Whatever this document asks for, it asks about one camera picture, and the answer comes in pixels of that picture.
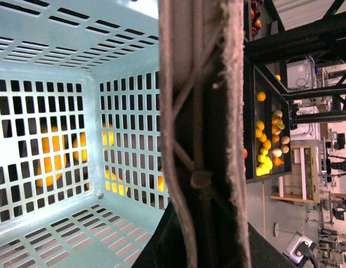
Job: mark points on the black fruit display tray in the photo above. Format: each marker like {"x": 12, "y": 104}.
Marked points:
{"x": 266, "y": 122}

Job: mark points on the light blue plastic basket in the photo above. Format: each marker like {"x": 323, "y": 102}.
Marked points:
{"x": 81, "y": 181}

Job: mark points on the brown basket handle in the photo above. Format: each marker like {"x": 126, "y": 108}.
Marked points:
{"x": 201, "y": 100}

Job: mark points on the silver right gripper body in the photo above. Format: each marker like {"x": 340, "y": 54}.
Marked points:
{"x": 300, "y": 249}

